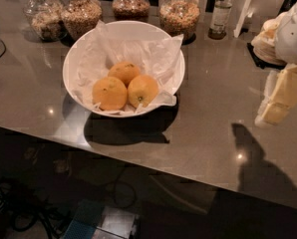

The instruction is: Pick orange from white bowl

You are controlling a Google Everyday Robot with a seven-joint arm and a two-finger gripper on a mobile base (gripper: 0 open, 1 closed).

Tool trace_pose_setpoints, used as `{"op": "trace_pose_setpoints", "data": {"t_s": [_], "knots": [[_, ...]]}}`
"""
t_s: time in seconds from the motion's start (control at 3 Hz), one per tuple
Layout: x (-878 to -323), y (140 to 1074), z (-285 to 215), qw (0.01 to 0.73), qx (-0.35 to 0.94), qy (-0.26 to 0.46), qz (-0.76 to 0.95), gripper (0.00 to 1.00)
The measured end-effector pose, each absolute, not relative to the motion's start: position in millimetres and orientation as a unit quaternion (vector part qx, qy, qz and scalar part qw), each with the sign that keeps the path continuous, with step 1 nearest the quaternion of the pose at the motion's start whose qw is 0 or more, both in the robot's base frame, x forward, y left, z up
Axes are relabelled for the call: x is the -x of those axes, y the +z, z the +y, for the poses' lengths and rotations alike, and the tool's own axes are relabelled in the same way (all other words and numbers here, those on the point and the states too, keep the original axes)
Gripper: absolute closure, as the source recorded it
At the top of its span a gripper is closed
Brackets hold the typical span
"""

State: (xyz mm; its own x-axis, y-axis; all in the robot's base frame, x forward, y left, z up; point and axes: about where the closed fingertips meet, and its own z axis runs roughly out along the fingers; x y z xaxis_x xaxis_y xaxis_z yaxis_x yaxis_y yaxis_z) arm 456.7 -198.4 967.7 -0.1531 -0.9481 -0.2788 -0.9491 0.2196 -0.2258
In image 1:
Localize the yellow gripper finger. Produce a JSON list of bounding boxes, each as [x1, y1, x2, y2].
[[263, 64, 297, 124], [254, 70, 278, 127]]

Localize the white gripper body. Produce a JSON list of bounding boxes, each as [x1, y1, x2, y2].
[[275, 2, 297, 64]]

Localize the orange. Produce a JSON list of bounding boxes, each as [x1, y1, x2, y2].
[[92, 77, 128, 111], [108, 61, 141, 86], [128, 75, 158, 108]]

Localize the white bowl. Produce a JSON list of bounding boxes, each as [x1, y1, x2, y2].
[[62, 20, 186, 119]]

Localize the black coaster tray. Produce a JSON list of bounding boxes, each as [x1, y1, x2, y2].
[[247, 43, 285, 70]]

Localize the stack of round coasters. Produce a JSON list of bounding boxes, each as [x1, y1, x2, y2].
[[251, 12, 286, 66]]

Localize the white card stand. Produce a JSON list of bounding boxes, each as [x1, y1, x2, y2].
[[233, 0, 252, 38]]

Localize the clear glass bottle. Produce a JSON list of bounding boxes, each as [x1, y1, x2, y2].
[[208, 0, 232, 40]]

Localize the glass grain jar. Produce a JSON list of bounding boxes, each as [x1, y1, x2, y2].
[[61, 0, 103, 40], [112, 0, 150, 21], [158, 0, 200, 44]]

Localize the white paper liner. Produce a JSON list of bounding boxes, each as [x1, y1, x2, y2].
[[72, 20, 184, 116]]

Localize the blue grey floor box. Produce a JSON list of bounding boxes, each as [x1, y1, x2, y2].
[[61, 200, 140, 239]]

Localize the far left glass jar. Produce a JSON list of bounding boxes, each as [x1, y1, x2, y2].
[[23, 0, 67, 42]]

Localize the black floor cables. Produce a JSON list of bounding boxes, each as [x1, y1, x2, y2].
[[0, 159, 73, 239]]

